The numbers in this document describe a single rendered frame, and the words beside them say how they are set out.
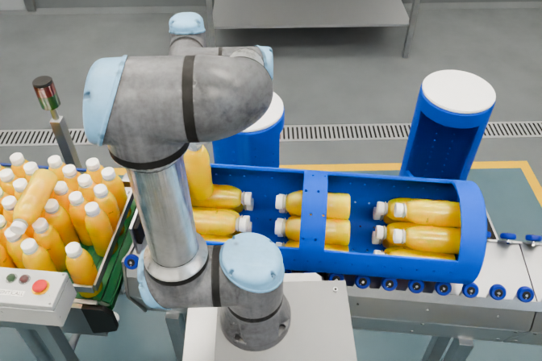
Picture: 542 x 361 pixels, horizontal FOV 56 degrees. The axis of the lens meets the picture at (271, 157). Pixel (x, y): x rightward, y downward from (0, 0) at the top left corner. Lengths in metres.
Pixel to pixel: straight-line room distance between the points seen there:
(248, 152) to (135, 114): 1.27
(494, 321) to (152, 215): 1.15
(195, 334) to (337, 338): 0.32
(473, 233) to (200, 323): 0.71
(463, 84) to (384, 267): 1.00
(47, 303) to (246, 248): 0.62
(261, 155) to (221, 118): 1.28
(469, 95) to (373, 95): 1.73
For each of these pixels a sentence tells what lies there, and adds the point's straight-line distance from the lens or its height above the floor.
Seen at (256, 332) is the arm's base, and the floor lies 1.28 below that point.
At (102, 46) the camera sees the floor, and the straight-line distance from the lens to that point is 4.49.
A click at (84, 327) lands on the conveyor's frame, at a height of 0.78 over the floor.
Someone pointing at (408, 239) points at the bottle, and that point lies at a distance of 1.43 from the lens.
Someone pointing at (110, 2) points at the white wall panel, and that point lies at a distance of 4.98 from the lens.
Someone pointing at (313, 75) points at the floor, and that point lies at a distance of 3.93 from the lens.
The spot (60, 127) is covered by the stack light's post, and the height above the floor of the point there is 1.08.
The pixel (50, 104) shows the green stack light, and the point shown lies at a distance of 1.86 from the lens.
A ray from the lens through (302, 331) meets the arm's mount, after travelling 1.13.
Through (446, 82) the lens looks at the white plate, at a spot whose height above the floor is 1.04.
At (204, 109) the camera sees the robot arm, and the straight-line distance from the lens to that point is 0.64.
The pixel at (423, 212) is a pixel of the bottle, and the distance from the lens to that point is 1.43.
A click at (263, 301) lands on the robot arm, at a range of 0.99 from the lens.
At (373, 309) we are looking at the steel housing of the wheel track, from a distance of 1.60.
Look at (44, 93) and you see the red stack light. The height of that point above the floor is 1.23.
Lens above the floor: 2.23
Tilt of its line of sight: 44 degrees down
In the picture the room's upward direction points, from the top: straight up
